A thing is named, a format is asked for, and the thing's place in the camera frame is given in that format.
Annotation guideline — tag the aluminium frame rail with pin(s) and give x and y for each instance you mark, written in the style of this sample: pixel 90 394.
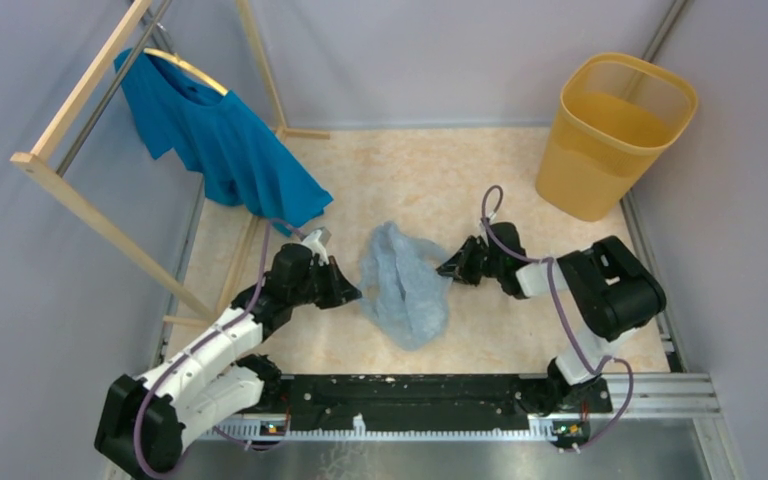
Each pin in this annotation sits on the aluminium frame rail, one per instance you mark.
pixel 642 396

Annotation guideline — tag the wooden clothes hanger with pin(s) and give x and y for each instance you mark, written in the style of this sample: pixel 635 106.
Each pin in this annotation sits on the wooden clothes hanger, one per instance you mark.
pixel 187 68

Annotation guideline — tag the blue t-shirt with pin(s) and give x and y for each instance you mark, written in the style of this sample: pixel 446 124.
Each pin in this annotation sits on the blue t-shirt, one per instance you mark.
pixel 217 135

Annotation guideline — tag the light blue trash bag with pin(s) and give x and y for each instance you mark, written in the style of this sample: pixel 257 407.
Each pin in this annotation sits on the light blue trash bag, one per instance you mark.
pixel 402 293

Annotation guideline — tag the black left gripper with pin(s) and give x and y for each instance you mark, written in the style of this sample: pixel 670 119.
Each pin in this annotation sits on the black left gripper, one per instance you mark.
pixel 340 291

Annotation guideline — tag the yellow mesh trash bin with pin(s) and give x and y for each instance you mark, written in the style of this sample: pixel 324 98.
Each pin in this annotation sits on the yellow mesh trash bin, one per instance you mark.
pixel 617 115

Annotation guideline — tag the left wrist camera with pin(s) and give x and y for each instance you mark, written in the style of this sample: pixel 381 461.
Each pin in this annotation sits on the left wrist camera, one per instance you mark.
pixel 316 241

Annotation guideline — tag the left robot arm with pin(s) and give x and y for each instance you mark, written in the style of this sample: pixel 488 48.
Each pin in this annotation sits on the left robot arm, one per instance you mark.
pixel 149 421

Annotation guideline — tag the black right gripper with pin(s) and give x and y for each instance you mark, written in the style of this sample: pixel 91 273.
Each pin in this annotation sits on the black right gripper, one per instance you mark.
pixel 459 266

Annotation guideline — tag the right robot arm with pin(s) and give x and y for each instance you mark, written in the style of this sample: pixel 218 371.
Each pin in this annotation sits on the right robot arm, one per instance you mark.
pixel 603 295

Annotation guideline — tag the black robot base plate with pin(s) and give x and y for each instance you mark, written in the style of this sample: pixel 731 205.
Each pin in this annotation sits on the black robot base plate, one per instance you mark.
pixel 429 402

